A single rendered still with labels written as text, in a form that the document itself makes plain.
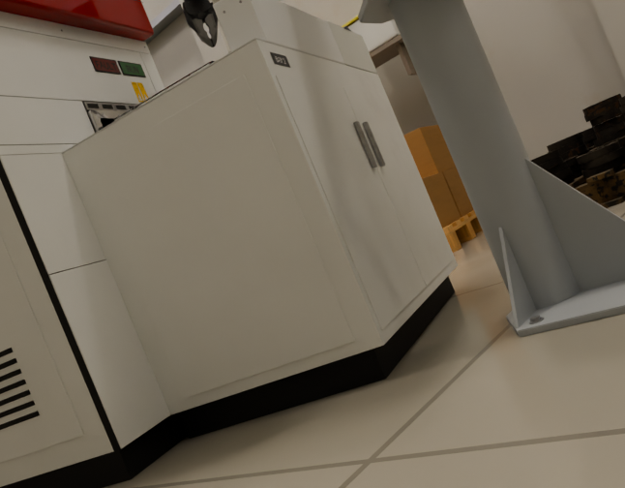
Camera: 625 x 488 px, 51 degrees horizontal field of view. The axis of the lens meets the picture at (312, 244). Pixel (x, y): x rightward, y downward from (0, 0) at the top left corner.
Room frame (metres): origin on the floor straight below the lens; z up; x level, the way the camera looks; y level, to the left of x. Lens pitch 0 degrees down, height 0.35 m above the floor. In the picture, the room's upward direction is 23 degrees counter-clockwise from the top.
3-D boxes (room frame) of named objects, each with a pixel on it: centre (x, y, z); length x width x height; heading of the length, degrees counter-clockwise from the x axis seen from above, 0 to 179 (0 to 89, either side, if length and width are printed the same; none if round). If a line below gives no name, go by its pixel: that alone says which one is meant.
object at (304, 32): (1.78, -0.15, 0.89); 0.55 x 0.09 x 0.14; 156
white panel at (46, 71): (1.90, 0.44, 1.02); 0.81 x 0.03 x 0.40; 156
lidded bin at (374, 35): (4.56, -0.98, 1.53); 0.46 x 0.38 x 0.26; 51
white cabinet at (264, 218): (2.01, 0.02, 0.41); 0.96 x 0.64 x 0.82; 156
